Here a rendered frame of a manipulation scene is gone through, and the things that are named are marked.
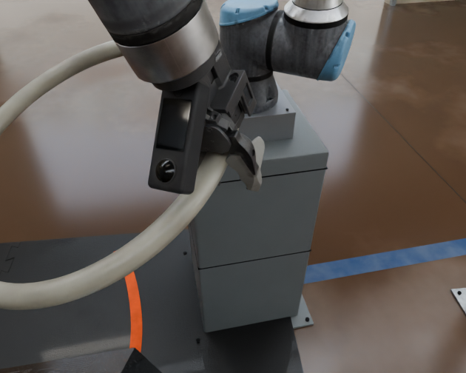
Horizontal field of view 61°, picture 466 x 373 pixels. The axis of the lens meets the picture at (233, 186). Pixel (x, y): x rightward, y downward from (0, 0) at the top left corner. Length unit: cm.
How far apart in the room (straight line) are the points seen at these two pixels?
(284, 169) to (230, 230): 27
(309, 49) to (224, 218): 54
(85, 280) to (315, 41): 74
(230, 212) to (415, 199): 147
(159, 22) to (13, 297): 34
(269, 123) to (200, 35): 78
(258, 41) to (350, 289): 123
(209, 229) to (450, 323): 115
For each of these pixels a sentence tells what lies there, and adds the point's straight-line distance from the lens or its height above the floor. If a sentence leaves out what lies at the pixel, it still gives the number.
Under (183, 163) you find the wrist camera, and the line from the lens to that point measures 40.
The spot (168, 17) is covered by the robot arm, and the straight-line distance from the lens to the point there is 34.
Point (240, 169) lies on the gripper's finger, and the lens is 48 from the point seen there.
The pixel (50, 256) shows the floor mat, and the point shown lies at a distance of 211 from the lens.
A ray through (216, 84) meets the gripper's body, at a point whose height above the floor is 130.
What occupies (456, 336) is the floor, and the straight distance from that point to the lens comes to 193.
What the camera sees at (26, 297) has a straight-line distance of 51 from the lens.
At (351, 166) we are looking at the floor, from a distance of 257.
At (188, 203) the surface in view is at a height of 119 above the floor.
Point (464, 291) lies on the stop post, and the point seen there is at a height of 1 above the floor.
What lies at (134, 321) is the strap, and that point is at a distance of 176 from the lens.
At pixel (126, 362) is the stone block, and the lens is 97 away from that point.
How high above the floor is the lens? 149
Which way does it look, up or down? 40 degrees down
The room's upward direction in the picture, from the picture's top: straight up
